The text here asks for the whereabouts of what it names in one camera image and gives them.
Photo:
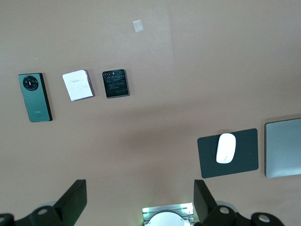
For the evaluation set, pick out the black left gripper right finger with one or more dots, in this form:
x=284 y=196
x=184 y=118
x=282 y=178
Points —
x=207 y=209

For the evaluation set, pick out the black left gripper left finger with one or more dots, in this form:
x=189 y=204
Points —
x=68 y=207

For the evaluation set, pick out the dark green smartphone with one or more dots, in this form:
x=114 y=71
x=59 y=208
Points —
x=36 y=101

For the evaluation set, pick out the white flip phone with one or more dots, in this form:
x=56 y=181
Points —
x=77 y=86

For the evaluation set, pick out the black flip phone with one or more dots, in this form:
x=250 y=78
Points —
x=115 y=84

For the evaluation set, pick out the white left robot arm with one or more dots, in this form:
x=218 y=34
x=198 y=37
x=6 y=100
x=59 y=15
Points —
x=164 y=220

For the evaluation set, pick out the white computer mouse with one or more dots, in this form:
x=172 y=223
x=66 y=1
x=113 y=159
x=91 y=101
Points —
x=225 y=148

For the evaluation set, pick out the black mouse pad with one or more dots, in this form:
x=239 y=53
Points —
x=247 y=153

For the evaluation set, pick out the grey closed laptop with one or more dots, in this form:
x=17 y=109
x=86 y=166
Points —
x=284 y=148

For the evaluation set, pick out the small clear tape patch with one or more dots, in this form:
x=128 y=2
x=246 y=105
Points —
x=138 y=26

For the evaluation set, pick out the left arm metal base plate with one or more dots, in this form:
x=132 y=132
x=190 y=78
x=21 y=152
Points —
x=164 y=207

